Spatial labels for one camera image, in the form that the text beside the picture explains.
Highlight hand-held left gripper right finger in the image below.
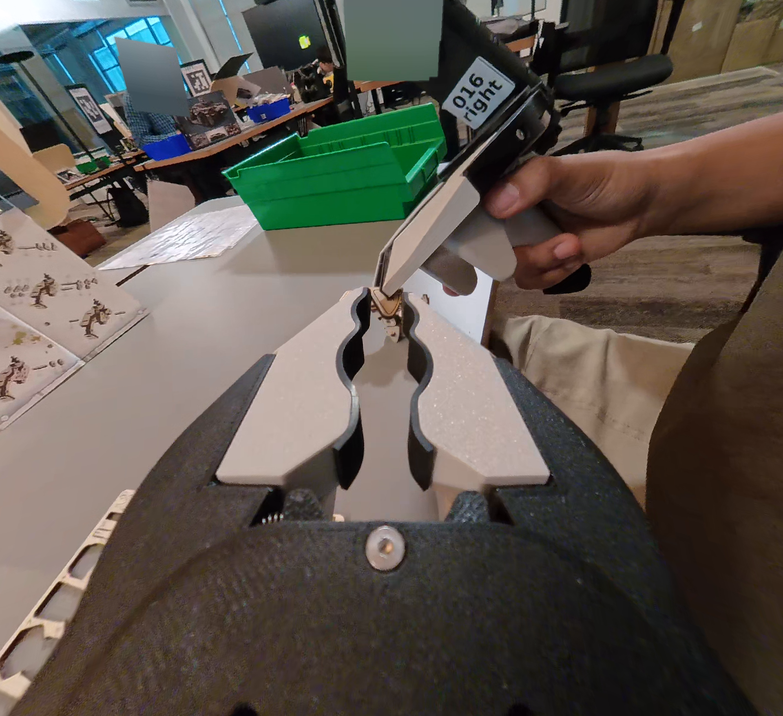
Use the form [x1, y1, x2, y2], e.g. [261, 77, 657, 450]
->
[405, 293, 551, 492]

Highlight pale curved chair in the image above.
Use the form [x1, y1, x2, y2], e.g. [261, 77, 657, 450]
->
[0, 98, 71, 232]

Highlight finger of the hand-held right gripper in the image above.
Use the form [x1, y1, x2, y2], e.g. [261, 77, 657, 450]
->
[376, 187, 444, 290]
[384, 175, 482, 296]

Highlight laser-cut wooden sheet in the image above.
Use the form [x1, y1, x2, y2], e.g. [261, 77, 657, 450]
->
[0, 490, 137, 695]

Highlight small wooden model piece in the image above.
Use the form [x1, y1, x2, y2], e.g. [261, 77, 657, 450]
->
[370, 288, 405, 343]

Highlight grey patterned sheet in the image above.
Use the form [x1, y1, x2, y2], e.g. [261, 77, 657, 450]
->
[98, 205, 261, 272]

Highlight large black monitor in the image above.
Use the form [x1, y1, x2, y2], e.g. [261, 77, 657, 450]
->
[241, 0, 335, 73]

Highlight green plastic bin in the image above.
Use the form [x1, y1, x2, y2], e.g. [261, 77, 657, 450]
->
[223, 134, 447, 232]
[296, 103, 447, 163]

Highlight long wooden table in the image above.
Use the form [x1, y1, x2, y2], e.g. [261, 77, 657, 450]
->
[135, 93, 334, 174]

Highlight person's right forearm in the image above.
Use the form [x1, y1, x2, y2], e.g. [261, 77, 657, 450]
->
[661, 113, 783, 240]

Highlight grey desk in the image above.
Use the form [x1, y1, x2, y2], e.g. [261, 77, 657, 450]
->
[0, 162, 498, 662]

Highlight person's right hand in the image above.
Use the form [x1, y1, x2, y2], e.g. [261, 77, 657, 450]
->
[483, 152, 669, 290]

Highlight person's beige trousers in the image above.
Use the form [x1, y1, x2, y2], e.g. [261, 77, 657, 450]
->
[489, 315, 695, 506]

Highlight black office chair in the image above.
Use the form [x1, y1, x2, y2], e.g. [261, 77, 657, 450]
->
[547, 0, 704, 155]

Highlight illustrated instruction sheet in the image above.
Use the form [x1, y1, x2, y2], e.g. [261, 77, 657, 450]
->
[0, 206, 149, 362]
[0, 307, 84, 431]

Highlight small marker sign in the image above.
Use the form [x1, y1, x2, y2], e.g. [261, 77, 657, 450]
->
[181, 60, 212, 98]
[67, 85, 115, 134]

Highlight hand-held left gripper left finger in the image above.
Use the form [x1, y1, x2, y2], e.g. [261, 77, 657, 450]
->
[216, 287, 369, 493]

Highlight model photo board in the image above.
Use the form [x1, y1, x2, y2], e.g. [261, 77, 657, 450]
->
[177, 93, 242, 151]

